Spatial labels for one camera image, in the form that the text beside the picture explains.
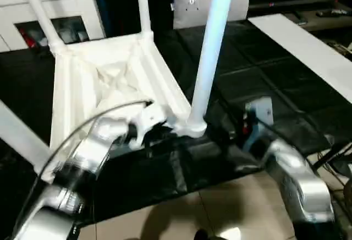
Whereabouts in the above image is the white plastic table top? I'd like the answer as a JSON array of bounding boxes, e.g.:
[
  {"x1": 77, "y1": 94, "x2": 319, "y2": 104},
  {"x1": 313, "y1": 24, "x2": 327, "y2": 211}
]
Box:
[{"x1": 41, "y1": 31, "x2": 207, "y2": 183}]

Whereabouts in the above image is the white plastic table leg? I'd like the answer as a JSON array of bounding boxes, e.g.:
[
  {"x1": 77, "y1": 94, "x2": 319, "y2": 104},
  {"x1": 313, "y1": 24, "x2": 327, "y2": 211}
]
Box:
[
  {"x1": 0, "y1": 100, "x2": 53, "y2": 170},
  {"x1": 135, "y1": 0, "x2": 155, "y2": 37},
  {"x1": 187, "y1": 0, "x2": 237, "y2": 132},
  {"x1": 16, "y1": 0, "x2": 67, "y2": 54}
]

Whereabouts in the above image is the black stand leg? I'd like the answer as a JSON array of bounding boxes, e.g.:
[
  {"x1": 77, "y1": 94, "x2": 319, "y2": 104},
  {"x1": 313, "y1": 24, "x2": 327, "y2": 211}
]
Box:
[{"x1": 312, "y1": 141, "x2": 352, "y2": 170}]

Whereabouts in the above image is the white flat panel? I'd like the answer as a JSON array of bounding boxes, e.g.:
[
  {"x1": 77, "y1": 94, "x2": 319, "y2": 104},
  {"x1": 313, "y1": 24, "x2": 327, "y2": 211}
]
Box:
[{"x1": 247, "y1": 13, "x2": 352, "y2": 104}]

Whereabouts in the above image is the grey pillow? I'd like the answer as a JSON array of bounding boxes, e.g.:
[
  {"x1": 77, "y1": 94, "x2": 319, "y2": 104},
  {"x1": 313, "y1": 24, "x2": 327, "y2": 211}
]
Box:
[{"x1": 172, "y1": 0, "x2": 249, "y2": 29}]

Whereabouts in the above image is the black remote control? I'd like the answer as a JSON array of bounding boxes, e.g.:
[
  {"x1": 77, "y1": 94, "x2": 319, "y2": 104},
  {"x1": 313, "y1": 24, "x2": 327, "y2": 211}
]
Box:
[{"x1": 329, "y1": 9, "x2": 352, "y2": 17}]

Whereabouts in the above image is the white cabinet with glass doors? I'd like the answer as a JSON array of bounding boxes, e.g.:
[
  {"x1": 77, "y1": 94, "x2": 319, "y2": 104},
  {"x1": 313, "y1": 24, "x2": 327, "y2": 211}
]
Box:
[{"x1": 0, "y1": 0, "x2": 106, "y2": 51}]

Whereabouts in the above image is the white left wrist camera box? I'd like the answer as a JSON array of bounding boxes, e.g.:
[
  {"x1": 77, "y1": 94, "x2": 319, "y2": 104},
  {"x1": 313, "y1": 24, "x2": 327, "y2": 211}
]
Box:
[{"x1": 126, "y1": 102, "x2": 169, "y2": 150}]

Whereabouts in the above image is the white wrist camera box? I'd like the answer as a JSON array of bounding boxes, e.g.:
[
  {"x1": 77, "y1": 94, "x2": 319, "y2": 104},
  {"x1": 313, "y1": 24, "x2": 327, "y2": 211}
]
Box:
[
  {"x1": 126, "y1": 102, "x2": 169, "y2": 150},
  {"x1": 243, "y1": 98, "x2": 274, "y2": 154}
]

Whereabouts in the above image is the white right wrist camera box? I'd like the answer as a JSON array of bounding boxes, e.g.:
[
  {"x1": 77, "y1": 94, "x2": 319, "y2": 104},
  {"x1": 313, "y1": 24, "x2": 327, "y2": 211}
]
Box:
[{"x1": 243, "y1": 98, "x2": 274, "y2": 154}]

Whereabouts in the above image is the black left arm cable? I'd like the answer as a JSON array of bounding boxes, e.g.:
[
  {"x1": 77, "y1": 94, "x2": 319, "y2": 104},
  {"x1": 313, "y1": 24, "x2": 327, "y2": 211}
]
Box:
[{"x1": 33, "y1": 100, "x2": 153, "y2": 176}]

